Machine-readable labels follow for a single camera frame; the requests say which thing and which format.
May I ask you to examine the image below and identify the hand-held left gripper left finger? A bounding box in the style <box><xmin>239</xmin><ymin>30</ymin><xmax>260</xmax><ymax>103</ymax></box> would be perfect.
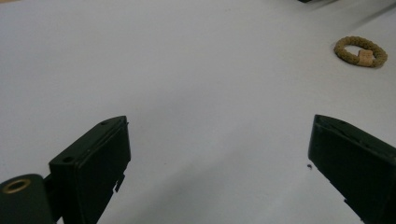
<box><xmin>49</xmin><ymin>115</ymin><xmax>132</xmax><ymax>224</ymax></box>

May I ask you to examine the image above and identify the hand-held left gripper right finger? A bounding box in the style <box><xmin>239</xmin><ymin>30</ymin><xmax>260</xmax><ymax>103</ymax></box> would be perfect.
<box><xmin>307</xmin><ymin>114</ymin><xmax>396</xmax><ymax>224</ymax></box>

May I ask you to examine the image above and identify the olive braided hair tie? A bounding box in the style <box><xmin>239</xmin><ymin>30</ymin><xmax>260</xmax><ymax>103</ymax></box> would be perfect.
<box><xmin>333</xmin><ymin>35</ymin><xmax>389</xmax><ymax>68</ymax></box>

